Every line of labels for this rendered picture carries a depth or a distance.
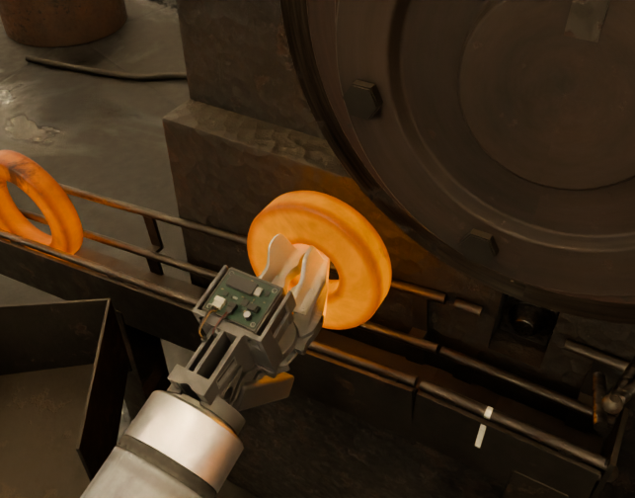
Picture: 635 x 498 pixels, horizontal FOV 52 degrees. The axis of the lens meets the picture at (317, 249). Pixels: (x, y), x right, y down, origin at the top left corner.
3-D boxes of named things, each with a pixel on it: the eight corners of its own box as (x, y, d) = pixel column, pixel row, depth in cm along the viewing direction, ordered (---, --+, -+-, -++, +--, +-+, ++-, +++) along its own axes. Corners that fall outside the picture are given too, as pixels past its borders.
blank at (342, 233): (254, 175, 66) (235, 191, 64) (393, 207, 60) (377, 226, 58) (271, 290, 76) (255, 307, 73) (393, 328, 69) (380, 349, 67)
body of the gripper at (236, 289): (299, 286, 54) (222, 410, 49) (314, 333, 61) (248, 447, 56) (225, 257, 57) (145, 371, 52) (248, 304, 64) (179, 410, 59)
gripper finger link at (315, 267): (344, 216, 60) (295, 293, 56) (350, 252, 65) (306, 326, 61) (315, 207, 62) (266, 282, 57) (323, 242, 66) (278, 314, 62)
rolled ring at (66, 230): (-46, 168, 98) (-28, 158, 100) (25, 267, 106) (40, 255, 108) (13, 150, 86) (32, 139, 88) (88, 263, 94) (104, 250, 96)
